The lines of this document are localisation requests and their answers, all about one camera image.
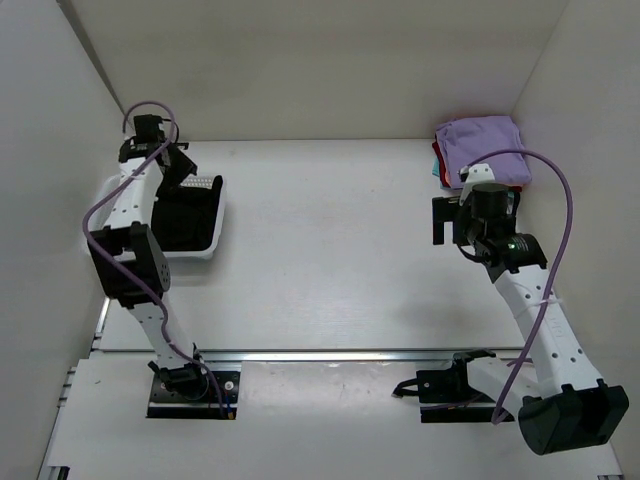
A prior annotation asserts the teal folded t shirt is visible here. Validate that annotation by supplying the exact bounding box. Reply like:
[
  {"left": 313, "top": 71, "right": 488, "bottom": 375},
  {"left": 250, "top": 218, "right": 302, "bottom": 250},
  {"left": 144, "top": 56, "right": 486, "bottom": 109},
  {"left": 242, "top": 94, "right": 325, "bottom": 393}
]
[{"left": 432, "top": 158, "right": 441, "bottom": 177}]

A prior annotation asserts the white plastic basket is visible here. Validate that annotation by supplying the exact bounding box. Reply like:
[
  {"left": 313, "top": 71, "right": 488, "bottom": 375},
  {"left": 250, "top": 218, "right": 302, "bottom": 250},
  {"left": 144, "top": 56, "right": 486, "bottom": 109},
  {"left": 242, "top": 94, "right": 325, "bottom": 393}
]
[{"left": 82, "top": 168, "right": 226, "bottom": 264}]

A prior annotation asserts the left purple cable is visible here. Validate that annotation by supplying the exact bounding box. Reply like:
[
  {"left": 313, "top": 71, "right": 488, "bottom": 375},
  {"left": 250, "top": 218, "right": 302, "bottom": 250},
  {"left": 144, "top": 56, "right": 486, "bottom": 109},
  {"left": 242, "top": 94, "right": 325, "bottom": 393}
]
[{"left": 82, "top": 101, "right": 236, "bottom": 419}]

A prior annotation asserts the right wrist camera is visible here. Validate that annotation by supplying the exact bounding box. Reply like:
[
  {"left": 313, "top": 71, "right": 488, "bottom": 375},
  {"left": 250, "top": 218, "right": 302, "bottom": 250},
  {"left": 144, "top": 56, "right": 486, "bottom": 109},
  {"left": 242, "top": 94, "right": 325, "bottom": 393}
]
[{"left": 459, "top": 163, "right": 496, "bottom": 188}]

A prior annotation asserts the aluminium rail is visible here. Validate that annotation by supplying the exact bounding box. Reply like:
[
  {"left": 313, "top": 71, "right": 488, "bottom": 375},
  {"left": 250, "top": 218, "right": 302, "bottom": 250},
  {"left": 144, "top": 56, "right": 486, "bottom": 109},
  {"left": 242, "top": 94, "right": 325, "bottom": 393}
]
[{"left": 89, "top": 348, "right": 520, "bottom": 363}]

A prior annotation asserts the black t shirt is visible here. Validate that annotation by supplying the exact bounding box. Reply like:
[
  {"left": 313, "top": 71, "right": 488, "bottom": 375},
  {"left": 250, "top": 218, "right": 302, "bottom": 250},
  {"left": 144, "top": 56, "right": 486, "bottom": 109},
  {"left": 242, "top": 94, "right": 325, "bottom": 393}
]
[{"left": 151, "top": 175, "right": 226, "bottom": 258}]

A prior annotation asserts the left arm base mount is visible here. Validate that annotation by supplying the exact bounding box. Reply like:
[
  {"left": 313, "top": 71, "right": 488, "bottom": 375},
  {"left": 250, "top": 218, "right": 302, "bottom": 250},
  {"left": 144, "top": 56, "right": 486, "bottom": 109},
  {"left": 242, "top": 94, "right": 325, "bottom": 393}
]
[{"left": 147, "top": 362, "right": 241, "bottom": 420}]

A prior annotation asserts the red folded t shirt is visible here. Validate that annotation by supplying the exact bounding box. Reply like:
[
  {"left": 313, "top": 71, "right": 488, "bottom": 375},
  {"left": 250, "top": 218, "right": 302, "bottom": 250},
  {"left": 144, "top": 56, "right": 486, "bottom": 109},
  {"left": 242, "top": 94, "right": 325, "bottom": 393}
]
[{"left": 432, "top": 140, "right": 446, "bottom": 167}]

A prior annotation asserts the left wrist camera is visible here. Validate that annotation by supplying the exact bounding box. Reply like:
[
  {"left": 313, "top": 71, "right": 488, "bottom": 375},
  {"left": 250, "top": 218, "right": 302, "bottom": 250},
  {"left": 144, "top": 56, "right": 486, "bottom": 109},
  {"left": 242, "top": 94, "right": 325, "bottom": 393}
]
[{"left": 133, "top": 114, "right": 166, "bottom": 143}]

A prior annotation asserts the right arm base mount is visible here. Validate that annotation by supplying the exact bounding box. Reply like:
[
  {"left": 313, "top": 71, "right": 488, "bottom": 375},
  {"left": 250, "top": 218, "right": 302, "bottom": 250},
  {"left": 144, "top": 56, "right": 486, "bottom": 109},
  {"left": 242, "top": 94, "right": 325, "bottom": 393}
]
[{"left": 392, "top": 349, "right": 496, "bottom": 424}]

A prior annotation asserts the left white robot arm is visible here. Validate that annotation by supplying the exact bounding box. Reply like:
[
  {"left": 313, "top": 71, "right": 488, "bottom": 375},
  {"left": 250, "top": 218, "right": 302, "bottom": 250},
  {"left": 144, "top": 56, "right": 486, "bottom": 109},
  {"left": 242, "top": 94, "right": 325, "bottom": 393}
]
[{"left": 82, "top": 148, "right": 210, "bottom": 401}]

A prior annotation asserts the purple folded t shirt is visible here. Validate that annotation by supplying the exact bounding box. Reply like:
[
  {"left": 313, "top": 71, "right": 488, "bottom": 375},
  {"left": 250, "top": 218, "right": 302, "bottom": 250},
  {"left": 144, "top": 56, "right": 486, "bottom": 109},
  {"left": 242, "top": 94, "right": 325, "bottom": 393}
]
[{"left": 435, "top": 115, "right": 532, "bottom": 190}]

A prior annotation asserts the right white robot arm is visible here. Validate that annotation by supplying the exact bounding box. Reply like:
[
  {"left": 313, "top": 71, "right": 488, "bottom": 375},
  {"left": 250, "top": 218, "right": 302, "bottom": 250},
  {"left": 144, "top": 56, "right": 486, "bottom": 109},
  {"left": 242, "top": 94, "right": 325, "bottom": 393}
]
[{"left": 432, "top": 184, "right": 629, "bottom": 455}]

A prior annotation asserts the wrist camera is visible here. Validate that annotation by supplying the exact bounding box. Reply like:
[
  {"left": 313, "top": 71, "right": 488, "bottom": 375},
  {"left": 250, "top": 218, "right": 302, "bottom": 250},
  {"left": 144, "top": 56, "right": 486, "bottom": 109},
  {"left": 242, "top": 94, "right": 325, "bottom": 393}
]
[
  {"left": 459, "top": 163, "right": 496, "bottom": 188},
  {"left": 133, "top": 114, "right": 166, "bottom": 143}
]

